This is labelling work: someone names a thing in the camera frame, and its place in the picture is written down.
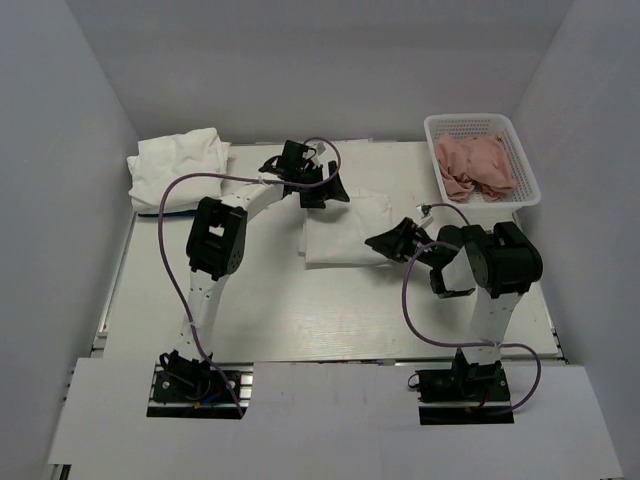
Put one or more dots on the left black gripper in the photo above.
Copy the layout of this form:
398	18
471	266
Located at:
333	190

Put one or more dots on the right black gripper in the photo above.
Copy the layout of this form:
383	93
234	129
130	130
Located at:
398	241

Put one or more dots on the white printed t shirt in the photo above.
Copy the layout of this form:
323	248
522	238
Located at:
335	236

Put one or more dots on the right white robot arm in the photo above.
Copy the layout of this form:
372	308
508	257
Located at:
503	263

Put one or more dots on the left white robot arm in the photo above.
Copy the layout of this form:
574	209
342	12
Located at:
216	242

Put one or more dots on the white plastic basket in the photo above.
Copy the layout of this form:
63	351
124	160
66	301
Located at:
463	125

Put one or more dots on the pink t shirt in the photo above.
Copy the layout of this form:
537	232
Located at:
471	164

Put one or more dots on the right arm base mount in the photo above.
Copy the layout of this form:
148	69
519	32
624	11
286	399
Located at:
463	394

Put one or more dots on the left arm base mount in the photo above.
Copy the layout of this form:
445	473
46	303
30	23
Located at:
193	389

